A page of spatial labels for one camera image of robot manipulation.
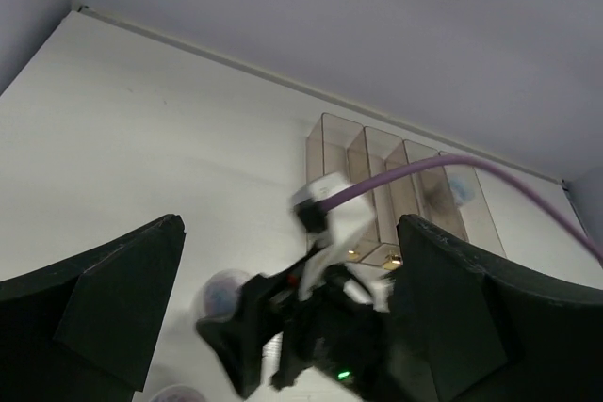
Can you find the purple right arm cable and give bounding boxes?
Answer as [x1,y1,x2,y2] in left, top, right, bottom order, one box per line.
[324,153,603,266]

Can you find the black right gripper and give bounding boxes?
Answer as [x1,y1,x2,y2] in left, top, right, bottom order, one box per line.
[195,261,440,401]

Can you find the clear round clip tub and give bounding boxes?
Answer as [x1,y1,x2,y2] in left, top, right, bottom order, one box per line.
[192,269,251,319]

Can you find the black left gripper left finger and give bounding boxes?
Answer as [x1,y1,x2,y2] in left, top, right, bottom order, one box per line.
[1,214,185,401]

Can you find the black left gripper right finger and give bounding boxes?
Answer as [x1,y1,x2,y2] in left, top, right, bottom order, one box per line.
[398,215,602,401]

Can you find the blue clip tub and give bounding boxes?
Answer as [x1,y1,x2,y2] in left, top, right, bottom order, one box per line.
[448,174,475,207]

